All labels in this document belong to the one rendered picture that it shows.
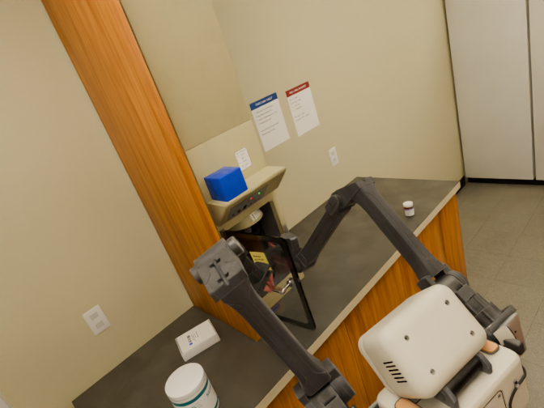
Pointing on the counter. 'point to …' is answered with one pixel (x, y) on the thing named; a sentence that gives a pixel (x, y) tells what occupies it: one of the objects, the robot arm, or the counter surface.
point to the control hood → (221, 213)
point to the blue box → (226, 184)
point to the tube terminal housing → (214, 154)
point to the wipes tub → (191, 388)
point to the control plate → (247, 202)
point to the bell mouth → (248, 221)
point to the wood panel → (142, 137)
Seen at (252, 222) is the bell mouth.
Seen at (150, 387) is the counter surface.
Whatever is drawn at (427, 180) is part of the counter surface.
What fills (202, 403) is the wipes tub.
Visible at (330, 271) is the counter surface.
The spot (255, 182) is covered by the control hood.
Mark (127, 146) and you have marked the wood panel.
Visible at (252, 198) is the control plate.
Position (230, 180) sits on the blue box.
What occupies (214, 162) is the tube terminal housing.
